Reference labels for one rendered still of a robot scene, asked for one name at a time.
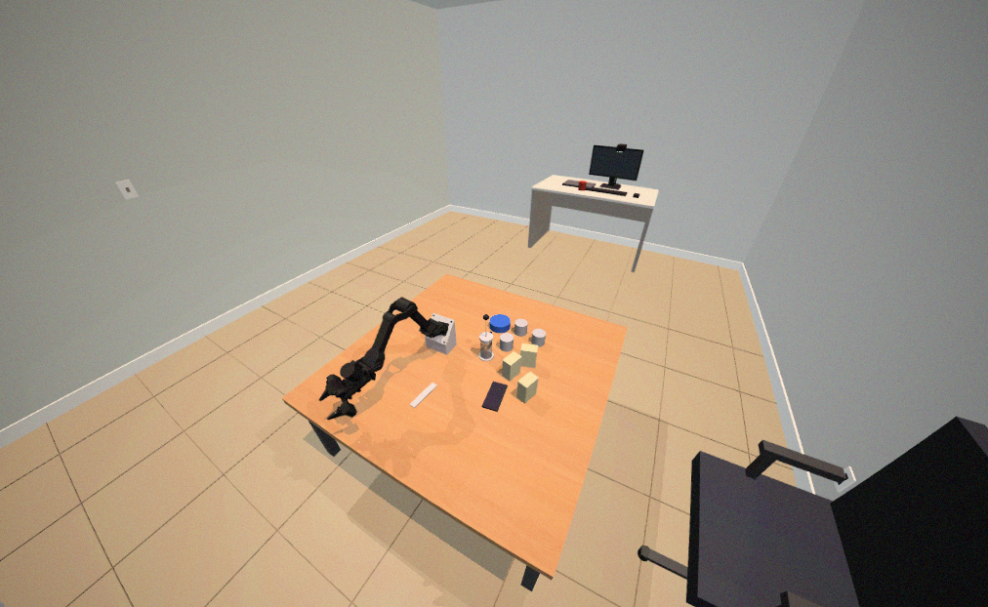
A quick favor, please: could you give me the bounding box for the blue short cylinder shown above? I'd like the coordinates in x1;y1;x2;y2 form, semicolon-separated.
489;314;511;334

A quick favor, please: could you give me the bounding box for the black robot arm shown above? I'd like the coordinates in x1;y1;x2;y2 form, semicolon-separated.
325;297;449;398

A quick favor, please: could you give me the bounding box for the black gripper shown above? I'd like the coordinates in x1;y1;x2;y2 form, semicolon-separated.
318;374;361;421

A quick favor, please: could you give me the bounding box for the white flat bar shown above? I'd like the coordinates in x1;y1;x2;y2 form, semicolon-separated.
409;382;437;408

